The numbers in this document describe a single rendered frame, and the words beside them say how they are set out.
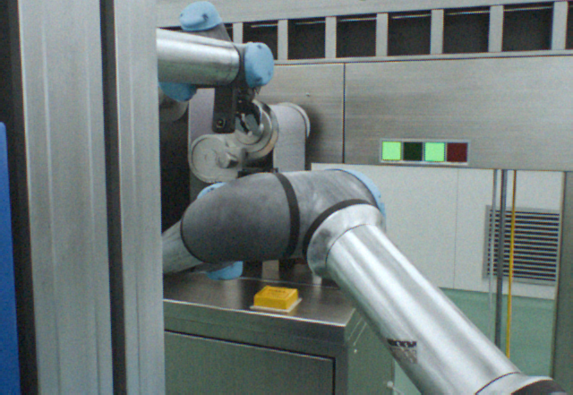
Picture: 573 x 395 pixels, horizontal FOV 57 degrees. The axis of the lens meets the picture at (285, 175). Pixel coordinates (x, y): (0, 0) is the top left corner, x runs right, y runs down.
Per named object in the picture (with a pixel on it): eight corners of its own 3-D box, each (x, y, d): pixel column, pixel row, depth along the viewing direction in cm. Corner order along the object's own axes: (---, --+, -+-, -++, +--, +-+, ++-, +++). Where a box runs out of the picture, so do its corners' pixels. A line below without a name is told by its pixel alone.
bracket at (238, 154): (217, 271, 130) (216, 148, 127) (228, 264, 136) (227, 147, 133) (235, 273, 129) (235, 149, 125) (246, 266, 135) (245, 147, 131)
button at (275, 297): (253, 306, 106) (253, 295, 105) (267, 296, 112) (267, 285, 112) (286, 312, 103) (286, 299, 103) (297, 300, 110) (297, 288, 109)
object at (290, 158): (273, 220, 132) (273, 147, 130) (303, 205, 154) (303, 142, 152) (275, 220, 132) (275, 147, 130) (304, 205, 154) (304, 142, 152)
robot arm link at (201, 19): (167, 26, 100) (187, -4, 104) (191, 67, 108) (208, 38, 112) (202, 27, 96) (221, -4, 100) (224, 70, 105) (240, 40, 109)
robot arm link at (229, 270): (184, 276, 108) (183, 223, 106) (235, 269, 113) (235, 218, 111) (196, 287, 101) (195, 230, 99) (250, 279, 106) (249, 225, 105)
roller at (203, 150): (188, 180, 139) (187, 134, 137) (231, 170, 162) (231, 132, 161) (229, 182, 134) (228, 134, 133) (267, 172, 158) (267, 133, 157)
